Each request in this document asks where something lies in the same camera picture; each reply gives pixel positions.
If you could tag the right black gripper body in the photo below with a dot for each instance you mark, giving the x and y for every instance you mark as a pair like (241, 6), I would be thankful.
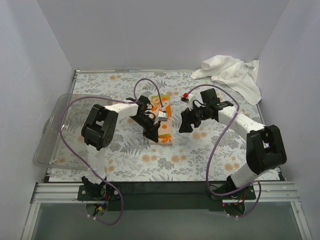
(189, 117)

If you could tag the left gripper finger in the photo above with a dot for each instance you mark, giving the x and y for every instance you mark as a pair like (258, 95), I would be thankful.
(148, 133)
(156, 133)

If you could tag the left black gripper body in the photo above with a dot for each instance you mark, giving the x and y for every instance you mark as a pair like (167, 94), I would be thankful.
(151, 127)

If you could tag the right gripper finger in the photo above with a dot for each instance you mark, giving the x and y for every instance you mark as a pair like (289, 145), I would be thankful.
(191, 124)
(185, 126)

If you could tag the orange patterned towel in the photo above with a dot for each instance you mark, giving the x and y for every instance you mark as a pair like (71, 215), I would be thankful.
(161, 107)

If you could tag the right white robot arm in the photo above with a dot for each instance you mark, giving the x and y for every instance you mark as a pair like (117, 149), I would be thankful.
(264, 144)

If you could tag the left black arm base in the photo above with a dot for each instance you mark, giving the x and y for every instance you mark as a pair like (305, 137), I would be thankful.
(97, 197)

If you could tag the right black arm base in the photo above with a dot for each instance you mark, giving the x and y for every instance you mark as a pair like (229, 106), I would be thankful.
(232, 205)

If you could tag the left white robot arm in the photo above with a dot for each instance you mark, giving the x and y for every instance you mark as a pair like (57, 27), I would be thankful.
(98, 132)

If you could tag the floral patterned table mat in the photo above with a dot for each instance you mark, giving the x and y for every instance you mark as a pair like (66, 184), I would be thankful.
(192, 156)

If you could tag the white crumpled towel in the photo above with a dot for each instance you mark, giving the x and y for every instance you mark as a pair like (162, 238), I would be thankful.
(238, 75)

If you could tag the clear plastic bin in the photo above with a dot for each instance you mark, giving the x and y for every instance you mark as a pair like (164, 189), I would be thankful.
(69, 115)

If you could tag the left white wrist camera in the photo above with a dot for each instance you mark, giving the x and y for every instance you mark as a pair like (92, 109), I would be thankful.
(162, 116)

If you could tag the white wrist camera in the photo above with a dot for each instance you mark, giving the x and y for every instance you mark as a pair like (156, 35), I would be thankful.
(189, 99)
(162, 116)

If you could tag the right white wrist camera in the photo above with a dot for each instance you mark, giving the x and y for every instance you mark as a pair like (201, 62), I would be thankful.
(189, 99)

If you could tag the aluminium frame rail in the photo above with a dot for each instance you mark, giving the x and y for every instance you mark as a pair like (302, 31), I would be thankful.
(271, 191)

